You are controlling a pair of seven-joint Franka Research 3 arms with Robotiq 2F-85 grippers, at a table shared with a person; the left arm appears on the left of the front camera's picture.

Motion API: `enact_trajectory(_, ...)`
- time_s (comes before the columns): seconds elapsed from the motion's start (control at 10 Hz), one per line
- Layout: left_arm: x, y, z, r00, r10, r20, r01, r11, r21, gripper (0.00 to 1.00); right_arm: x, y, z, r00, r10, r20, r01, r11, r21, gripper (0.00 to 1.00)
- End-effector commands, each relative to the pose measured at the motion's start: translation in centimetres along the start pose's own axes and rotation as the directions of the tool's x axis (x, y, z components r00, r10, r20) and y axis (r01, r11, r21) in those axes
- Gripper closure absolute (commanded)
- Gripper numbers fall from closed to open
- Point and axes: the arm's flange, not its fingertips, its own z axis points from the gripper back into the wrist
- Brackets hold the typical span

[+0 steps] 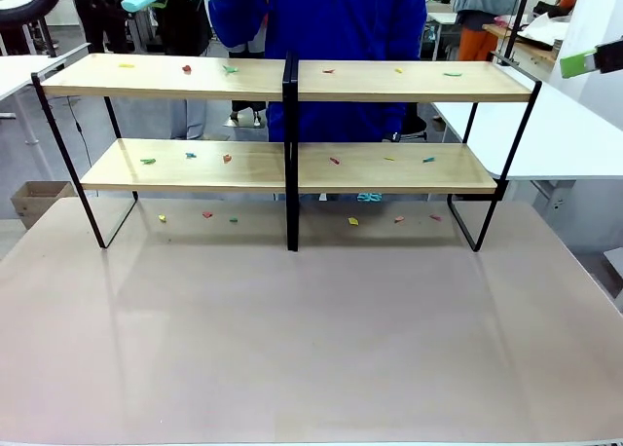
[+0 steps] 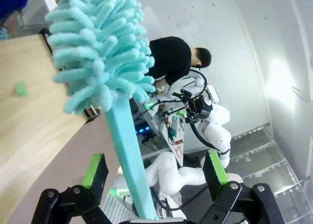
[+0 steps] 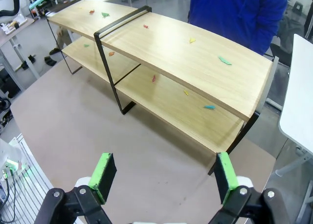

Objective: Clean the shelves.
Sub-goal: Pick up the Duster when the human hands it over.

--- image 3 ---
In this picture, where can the black box under desk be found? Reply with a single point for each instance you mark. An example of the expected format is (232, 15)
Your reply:
(8, 84)

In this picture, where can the teal paper scrap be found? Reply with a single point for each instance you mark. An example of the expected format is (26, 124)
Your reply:
(209, 107)

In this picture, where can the black step stool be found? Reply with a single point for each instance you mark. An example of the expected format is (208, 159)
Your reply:
(298, 7)

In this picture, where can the black shoe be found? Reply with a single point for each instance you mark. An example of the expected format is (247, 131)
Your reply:
(50, 61)

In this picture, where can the grey desk with metal legs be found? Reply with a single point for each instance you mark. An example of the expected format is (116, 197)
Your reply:
(7, 39)

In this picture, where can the white tray with tools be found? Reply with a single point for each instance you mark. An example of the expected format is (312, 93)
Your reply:
(11, 26)

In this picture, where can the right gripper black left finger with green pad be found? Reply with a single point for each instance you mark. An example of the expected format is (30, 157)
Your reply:
(105, 177)

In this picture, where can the wide wooden shelf black frame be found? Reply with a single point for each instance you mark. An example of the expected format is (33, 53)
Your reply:
(183, 52)

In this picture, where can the white robot base unit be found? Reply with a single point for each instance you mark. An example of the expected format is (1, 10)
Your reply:
(7, 153)

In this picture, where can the background person khaki leg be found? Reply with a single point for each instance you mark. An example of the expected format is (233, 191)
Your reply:
(62, 39)

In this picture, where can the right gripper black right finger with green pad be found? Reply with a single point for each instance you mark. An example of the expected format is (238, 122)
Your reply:
(226, 177)

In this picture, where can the person in blue jacket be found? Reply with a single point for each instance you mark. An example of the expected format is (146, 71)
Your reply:
(232, 13)

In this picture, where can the teal fluffy duster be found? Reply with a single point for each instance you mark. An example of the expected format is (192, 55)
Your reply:
(44, 0)

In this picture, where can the orange paper scrap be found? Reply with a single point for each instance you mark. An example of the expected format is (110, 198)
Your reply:
(111, 53)

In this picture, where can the white slotted base plate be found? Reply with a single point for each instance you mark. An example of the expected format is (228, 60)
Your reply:
(31, 175)

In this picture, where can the narrow wooden shelf thin frame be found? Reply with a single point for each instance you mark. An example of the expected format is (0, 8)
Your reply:
(78, 16)

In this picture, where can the white side table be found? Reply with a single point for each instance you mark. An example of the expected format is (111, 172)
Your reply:
(300, 99)

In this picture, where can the yellow paper scrap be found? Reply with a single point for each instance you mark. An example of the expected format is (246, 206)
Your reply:
(186, 92)
(192, 40)

